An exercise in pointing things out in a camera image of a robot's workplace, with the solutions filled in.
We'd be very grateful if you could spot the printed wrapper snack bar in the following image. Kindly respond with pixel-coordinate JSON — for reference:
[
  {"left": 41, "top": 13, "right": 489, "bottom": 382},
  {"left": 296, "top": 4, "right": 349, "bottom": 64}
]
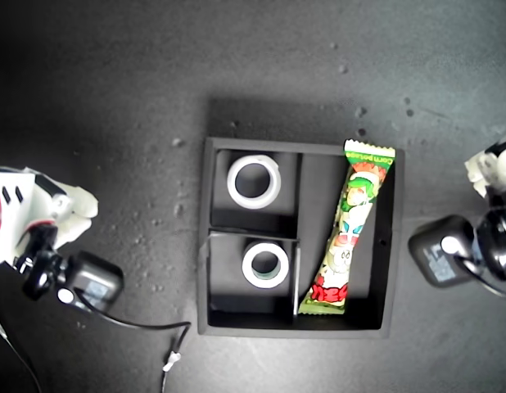
[{"left": 297, "top": 138, "right": 396, "bottom": 316}]

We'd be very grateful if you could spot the white tape roll green core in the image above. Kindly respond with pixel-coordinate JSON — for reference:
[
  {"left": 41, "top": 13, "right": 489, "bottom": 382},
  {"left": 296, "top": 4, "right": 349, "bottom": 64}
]
[{"left": 241, "top": 241, "right": 291, "bottom": 290}]

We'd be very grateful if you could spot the black compartment tray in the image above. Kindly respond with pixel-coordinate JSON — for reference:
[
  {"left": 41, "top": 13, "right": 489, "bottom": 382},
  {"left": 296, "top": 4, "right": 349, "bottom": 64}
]
[{"left": 197, "top": 136, "right": 405, "bottom": 340}]

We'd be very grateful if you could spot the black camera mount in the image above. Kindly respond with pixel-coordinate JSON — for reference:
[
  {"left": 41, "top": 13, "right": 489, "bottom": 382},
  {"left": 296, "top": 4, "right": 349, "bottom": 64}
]
[
  {"left": 14, "top": 224, "right": 72, "bottom": 302},
  {"left": 476, "top": 206, "right": 506, "bottom": 282}
]

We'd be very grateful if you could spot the black camera cable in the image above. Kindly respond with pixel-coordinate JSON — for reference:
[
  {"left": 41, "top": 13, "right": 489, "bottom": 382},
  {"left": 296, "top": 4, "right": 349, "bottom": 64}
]
[
  {"left": 460, "top": 257, "right": 506, "bottom": 300},
  {"left": 79, "top": 292, "right": 192, "bottom": 393}
]

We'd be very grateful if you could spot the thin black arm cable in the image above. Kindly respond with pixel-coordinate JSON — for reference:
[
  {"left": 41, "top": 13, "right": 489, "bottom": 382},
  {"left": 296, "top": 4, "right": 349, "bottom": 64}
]
[{"left": 0, "top": 309, "right": 43, "bottom": 393}]

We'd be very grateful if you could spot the white cable tag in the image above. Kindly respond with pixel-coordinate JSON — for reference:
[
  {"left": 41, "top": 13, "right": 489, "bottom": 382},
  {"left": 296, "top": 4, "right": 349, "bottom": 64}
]
[{"left": 161, "top": 350, "right": 183, "bottom": 373}]

